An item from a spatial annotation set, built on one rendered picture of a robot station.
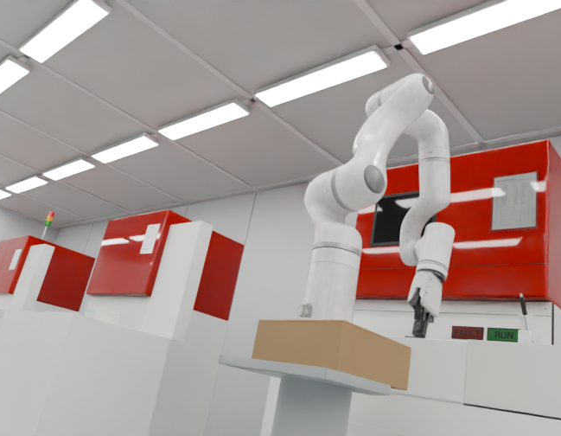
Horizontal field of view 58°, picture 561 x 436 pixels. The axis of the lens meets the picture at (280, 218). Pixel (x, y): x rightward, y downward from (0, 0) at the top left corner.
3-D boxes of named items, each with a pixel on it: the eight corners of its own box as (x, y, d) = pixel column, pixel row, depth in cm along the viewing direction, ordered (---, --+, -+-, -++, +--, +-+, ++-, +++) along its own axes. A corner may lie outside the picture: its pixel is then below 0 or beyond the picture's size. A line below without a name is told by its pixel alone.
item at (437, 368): (304, 381, 160) (311, 336, 164) (480, 407, 122) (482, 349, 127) (284, 375, 153) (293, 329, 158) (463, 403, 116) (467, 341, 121)
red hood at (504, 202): (425, 333, 271) (435, 227, 291) (602, 344, 216) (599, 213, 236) (343, 295, 222) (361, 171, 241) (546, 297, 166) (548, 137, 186)
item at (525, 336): (522, 364, 142) (524, 317, 146) (538, 366, 139) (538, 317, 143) (514, 360, 138) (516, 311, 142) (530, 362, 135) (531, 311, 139)
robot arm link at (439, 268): (425, 276, 149) (423, 285, 147) (411, 260, 144) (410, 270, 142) (453, 275, 143) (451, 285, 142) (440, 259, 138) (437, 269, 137)
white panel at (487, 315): (341, 394, 214) (353, 300, 227) (553, 430, 158) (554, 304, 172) (336, 393, 212) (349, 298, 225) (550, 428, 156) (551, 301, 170)
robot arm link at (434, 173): (394, 169, 160) (394, 264, 151) (437, 155, 148) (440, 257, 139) (412, 176, 165) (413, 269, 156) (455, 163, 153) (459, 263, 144)
